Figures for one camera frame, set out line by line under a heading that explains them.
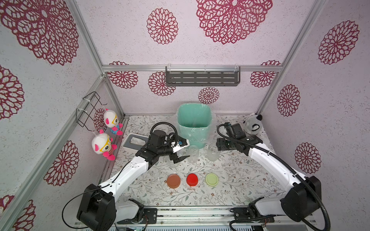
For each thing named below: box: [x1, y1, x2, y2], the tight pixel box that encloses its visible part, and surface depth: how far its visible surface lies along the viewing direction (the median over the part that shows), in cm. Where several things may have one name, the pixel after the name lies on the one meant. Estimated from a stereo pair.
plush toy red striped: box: [91, 132, 118, 162], surface depth 82 cm
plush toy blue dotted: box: [103, 108, 124, 136], surface depth 96 cm
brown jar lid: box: [166, 173, 181, 189], surface depth 87 cm
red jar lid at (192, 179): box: [185, 173, 199, 187], surface depth 87 cm
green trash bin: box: [177, 102, 213, 149], surface depth 93 cm
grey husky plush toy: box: [242, 114, 263, 136], surface depth 91 cm
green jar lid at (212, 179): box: [205, 172, 219, 187], surface depth 87 cm
